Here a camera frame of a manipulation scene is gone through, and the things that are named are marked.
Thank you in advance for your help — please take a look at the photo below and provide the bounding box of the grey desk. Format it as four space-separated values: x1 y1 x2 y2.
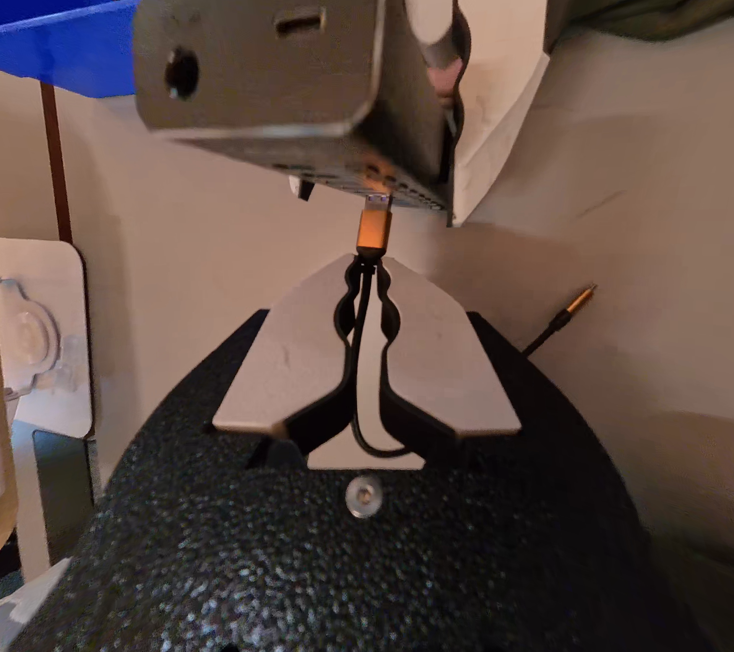
0 24 734 652

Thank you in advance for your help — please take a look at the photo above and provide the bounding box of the blue plastic bin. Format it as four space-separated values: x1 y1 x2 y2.
0 0 305 100

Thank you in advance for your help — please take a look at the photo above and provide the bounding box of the black cable with orange plugs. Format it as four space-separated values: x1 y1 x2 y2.
343 193 598 459

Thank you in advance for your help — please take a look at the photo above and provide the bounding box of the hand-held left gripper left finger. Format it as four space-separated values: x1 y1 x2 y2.
212 255 359 453

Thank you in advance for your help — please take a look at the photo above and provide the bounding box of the white round disc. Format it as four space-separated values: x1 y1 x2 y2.
0 276 63 396

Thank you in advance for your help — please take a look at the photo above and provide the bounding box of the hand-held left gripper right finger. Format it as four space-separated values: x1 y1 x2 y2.
374 255 523 457

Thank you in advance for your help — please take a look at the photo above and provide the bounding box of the black metal device box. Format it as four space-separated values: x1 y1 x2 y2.
132 0 458 216

